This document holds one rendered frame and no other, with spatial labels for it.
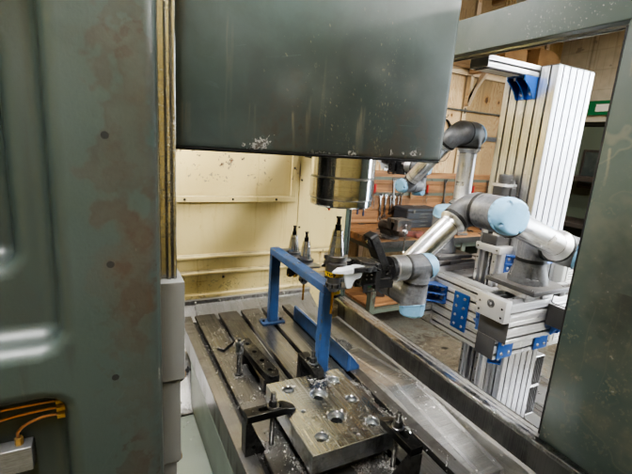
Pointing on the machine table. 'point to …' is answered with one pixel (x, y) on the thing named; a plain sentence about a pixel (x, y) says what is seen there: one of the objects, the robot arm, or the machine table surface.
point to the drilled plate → (306, 446)
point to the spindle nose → (342, 182)
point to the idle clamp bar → (260, 364)
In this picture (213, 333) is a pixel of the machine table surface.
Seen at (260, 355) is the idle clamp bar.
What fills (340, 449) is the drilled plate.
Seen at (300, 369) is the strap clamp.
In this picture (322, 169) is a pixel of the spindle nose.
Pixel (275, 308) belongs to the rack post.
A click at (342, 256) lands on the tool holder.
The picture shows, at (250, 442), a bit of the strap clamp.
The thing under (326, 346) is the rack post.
